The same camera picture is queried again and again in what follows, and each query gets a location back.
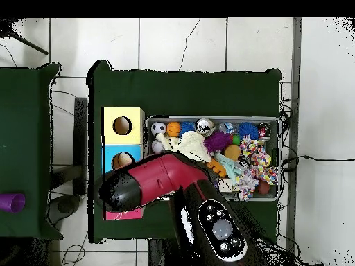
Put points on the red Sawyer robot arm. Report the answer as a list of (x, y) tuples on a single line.
[(166, 173)]

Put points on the wooden box with three holes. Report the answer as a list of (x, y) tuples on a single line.
[(108, 127)]

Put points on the clear mesh bin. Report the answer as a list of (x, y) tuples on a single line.
[(276, 166)]

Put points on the cream knitted cloth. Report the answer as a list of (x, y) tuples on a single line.
[(191, 144)]

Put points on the small orange basketball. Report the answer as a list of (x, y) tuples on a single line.
[(173, 129)]

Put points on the small soccer ball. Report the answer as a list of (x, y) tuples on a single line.
[(158, 128)]

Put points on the purple spiky ball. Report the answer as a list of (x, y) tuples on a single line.
[(217, 141)]

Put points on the orange foam ball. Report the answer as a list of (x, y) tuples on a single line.
[(232, 152)]

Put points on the blue spiky ball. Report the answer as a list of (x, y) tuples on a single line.
[(248, 131)]

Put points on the colourful patterned cloth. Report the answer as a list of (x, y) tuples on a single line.
[(255, 160)]

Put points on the yellow ball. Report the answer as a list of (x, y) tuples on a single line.
[(267, 159)]

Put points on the green cloth side table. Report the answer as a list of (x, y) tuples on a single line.
[(28, 111)]

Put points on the purple plastic cup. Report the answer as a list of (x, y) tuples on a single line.
[(11, 203)]

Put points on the black tripod leg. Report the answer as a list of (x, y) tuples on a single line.
[(28, 43)]

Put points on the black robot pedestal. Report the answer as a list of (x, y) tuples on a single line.
[(158, 255)]

